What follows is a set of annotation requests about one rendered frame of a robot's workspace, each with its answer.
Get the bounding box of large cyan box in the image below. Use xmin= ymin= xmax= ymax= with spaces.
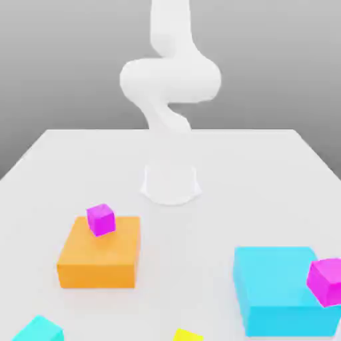
xmin=233 ymin=246 xmax=341 ymax=338

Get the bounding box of large orange box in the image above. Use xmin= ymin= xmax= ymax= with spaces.
xmin=56 ymin=216 xmax=141 ymax=289

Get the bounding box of small yellow cube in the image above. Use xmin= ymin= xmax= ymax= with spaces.
xmin=172 ymin=328 xmax=204 ymax=341

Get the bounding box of small magenta cube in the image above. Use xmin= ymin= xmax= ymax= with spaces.
xmin=85 ymin=202 xmax=117 ymax=238
xmin=306 ymin=257 xmax=341 ymax=308

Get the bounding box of small turquoise cube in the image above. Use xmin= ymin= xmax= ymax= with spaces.
xmin=11 ymin=314 xmax=65 ymax=341

